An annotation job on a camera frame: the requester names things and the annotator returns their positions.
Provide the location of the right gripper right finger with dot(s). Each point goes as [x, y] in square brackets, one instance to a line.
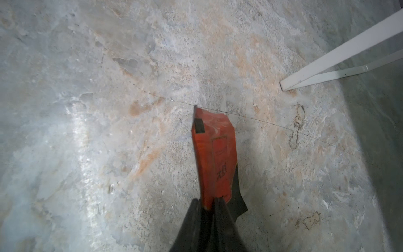
[225, 236]

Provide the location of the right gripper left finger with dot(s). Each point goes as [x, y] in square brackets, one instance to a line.
[193, 235]

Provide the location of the red tea bag top shelf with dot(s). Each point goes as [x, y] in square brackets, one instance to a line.
[215, 149]

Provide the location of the white wooden two-tier shelf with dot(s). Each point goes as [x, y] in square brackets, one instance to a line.
[313, 73]

